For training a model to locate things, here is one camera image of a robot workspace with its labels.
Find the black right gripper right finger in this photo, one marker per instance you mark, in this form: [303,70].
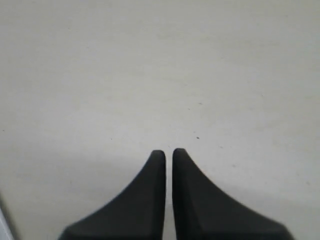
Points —
[202,211]

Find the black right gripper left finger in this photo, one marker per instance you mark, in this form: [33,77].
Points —
[137,213]

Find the white plastic tray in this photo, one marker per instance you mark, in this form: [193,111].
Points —
[5,225]

